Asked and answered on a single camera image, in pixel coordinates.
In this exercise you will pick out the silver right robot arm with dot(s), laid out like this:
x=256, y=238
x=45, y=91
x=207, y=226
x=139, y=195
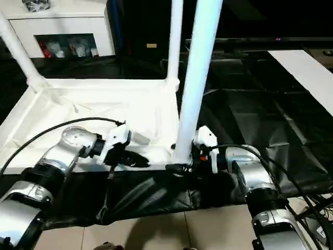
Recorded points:
x=255, y=172

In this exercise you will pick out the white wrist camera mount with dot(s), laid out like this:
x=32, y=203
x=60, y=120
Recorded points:
x=117, y=135
x=208, y=138

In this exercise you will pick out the white bottle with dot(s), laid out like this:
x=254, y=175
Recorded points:
x=80, y=50

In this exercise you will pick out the white flat board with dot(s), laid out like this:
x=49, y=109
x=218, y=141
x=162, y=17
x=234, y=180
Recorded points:
x=307, y=75

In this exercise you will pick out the white plastic table top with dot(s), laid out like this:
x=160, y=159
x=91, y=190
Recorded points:
x=104, y=93

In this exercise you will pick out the small white box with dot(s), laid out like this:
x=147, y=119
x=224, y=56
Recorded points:
x=94, y=52

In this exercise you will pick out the white cabinet with glass doors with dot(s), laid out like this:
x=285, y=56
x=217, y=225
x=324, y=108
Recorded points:
x=65, y=26

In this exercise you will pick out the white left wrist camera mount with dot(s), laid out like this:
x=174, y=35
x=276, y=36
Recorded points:
x=117, y=135

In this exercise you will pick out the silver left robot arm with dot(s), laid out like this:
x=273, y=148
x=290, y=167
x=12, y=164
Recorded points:
x=65, y=145

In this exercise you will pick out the dark rounded robot part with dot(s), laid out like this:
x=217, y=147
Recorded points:
x=190, y=248
x=108, y=246

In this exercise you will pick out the black mat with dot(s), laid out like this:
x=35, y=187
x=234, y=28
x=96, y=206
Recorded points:
x=260, y=117

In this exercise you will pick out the small white jar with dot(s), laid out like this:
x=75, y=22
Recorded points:
x=59, y=54

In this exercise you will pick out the black remote control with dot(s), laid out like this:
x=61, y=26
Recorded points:
x=327, y=52

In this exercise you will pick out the black flat stand base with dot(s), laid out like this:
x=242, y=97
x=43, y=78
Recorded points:
x=320, y=229

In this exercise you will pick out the small tan box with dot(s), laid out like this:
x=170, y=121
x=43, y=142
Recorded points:
x=151, y=45

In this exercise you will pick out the white plastic table leg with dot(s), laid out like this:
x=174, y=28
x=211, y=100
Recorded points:
x=174, y=39
x=20, y=57
x=197, y=78

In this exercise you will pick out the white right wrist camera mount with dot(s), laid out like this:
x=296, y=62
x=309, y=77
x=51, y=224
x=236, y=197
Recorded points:
x=208, y=138

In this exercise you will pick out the red bottle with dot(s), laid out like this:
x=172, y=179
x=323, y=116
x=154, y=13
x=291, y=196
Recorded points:
x=46, y=50

